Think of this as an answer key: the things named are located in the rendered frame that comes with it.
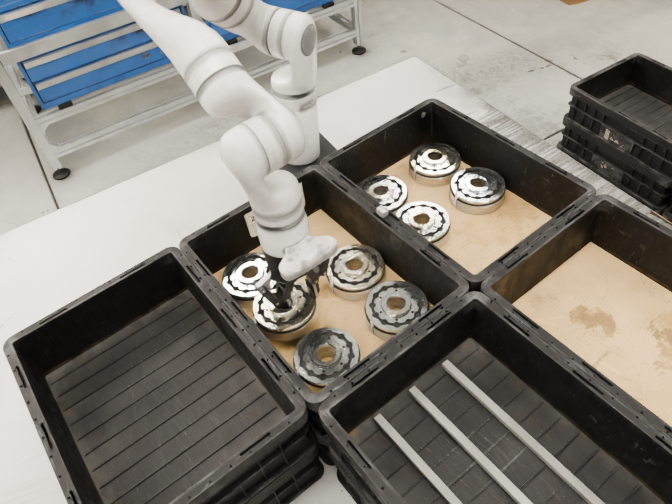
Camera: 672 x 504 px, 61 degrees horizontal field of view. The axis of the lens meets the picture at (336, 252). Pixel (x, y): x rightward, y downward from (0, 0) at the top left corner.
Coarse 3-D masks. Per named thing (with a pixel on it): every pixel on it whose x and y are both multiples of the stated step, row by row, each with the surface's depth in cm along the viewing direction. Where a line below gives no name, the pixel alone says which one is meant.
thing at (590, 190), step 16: (416, 112) 115; (448, 112) 114; (384, 128) 112; (480, 128) 109; (352, 144) 109; (512, 144) 105; (544, 160) 101; (336, 176) 104; (560, 176) 98; (592, 192) 94; (576, 208) 92; (400, 224) 94; (544, 224) 91; (416, 240) 91; (528, 240) 89; (448, 256) 88; (512, 256) 87; (464, 272) 86; (480, 272) 86; (480, 288) 86
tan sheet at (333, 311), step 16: (320, 224) 110; (336, 224) 110; (336, 240) 107; (352, 240) 106; (320, 288) 100; (320, 304) 97; (336, 304) 97; (352, 304) 96; (320, 320) 95; (336, 320) 95; (352, 320) 94; (352, 336) 92; (368, 336) 92; (288, 352) 91; (368, 352) 90
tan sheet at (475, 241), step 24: (408, 168) 118; (408, 192) 113; (432, 192) 113; (456, 216) 108; (480, 216) 107; (504, 216) 106; (528, 216) 106; (456, 240) 104; (480, 240) 103; (504, 240) 102; (480, 264) 99
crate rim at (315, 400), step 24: (312, 168) 106; (192, 240) 97; (408, 240) 91; (192, 264) 93; (432, 264) 88; (216, 288) 89; (264, 336) 82; (408, 336) 80; (336, 384) 76; (312, 408) 75
